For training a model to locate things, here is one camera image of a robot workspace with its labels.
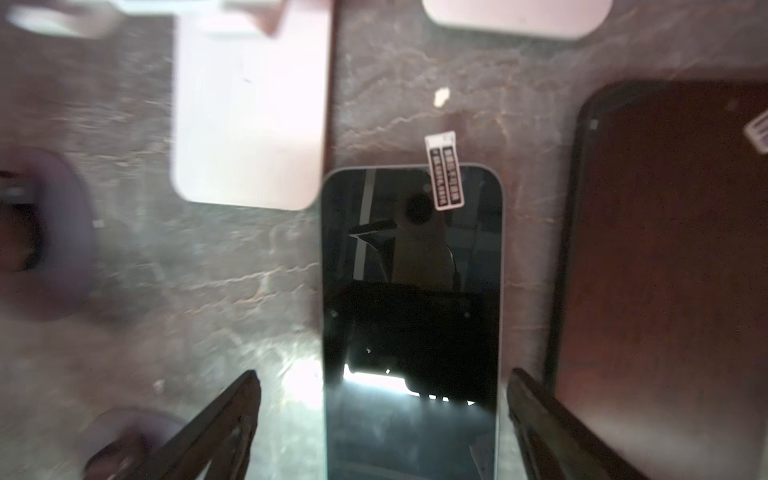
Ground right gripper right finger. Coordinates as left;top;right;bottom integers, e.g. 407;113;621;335
507;368;645;479

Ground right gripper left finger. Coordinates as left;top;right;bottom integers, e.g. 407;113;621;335
119;370;261;480

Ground black phone with tag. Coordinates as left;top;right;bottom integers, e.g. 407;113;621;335
544;80;767;479
319;131;504;479

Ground white phone stand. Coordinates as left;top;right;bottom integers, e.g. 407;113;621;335
422;0;613;41

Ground round dark purple stand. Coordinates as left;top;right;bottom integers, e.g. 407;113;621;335
76;407;186;479

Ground back round dark stand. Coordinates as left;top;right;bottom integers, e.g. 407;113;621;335
1;146;96;322

